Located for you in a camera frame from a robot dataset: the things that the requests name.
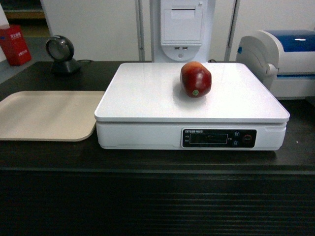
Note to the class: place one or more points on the black checkout counter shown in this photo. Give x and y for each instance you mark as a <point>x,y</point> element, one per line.
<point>80,189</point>

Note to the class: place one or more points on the white POS terminal stand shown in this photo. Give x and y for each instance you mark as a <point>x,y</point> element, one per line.
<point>181,30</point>

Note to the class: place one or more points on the black barcode scanner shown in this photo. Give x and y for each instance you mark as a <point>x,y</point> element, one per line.
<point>61,50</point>

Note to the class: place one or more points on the dark red mango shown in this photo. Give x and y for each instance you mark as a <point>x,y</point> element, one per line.
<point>196,79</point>

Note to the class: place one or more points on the white electronic scale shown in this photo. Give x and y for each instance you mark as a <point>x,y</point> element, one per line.
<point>145,107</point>

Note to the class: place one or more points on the beige plastic tray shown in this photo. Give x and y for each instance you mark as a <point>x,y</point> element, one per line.
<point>61,116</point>

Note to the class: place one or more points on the white blue label printer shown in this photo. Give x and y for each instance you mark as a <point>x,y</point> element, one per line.
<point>283,60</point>

